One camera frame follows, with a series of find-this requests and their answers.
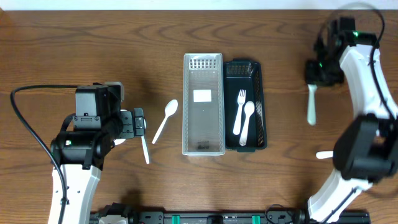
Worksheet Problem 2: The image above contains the clear plastic mesh basket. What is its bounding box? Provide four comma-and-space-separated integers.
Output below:
182, 53, 226, 156

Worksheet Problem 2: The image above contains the dark green mesh basket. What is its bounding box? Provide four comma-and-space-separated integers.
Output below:
223, 59, 267, 152

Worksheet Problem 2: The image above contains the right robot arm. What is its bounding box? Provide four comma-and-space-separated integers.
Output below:
296, 17, 397, 223

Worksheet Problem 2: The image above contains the white utensil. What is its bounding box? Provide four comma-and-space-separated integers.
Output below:
315, 151, 333, 159

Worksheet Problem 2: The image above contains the mint green plastic fork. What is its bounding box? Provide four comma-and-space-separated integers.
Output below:
307, 84, 317, 126

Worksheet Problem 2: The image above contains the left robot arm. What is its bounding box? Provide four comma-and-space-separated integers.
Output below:
49, 82, 146, 223

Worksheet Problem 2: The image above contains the white plastic fork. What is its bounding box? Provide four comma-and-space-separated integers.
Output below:
233, 89, 246, 136

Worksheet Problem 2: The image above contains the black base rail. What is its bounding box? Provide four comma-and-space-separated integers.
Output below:
90, 202, 373, 224

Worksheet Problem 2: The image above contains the white label in basket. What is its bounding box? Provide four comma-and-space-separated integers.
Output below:
193, 90, 211, 103

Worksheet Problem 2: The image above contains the white plastic spoon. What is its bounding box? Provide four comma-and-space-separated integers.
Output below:
239, 101, 255, 146

